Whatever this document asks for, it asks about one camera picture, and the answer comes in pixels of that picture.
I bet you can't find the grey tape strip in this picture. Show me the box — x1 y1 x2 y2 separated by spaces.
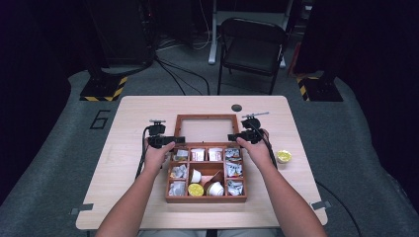
310 199 332 211
69 202 95 216

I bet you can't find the white floor cable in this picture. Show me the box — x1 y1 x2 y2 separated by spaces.
157 0 212 52

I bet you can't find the yellow-lidded small cup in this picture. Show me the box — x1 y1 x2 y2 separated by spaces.
187 183 206 198
276 149 293 165

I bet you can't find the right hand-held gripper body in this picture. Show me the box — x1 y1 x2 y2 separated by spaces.
240 111 271 145

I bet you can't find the dark equipment cabinet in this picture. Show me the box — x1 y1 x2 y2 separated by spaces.
86 0 156 68

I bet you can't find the white metal desk frame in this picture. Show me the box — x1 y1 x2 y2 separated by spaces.
208 0 294 69

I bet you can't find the grey floor mat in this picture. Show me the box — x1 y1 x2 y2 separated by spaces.
0 42 419 237

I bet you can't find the person's right hand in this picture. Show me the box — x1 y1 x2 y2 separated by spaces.
235 128 277 171

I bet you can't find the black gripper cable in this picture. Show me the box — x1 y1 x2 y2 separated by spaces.
254 125 279 170
134 125 151 181

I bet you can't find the black folding chair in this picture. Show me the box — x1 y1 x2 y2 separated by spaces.
216 17 289 96

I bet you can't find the black floor cable bundle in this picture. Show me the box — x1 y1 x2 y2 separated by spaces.
153 54 211 97

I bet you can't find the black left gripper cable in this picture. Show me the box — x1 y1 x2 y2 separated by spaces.
134 125 151 181

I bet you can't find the crumpled plain silver packet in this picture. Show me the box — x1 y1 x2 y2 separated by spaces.
168 180 188 198
170 164 189 180
173 149 190 163

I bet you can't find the silver packet with dark print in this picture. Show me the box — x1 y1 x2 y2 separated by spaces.
226 180 244 197
225 162 244 179
224 148 242 163

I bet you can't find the brown wooden compartment box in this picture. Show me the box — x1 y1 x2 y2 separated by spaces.
164 114 248 204

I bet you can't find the thin black floor cable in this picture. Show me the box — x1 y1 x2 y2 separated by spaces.
315 180 364 237

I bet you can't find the person's left hand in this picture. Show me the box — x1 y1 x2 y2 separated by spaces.
143 138 177 173

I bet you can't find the white packet with red print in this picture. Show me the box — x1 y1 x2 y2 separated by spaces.
208 147 224 163
190 148 207 163

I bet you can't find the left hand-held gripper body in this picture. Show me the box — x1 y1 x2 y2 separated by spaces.
146 118 174 149

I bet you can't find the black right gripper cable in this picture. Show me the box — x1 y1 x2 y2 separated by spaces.
254 125 279 170

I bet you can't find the white small cup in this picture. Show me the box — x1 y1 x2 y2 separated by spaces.
206 181 226 198
190 168 203 185

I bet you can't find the striped black stand base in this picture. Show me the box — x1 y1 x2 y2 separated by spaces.
295 75 344 103
79 74 129 103

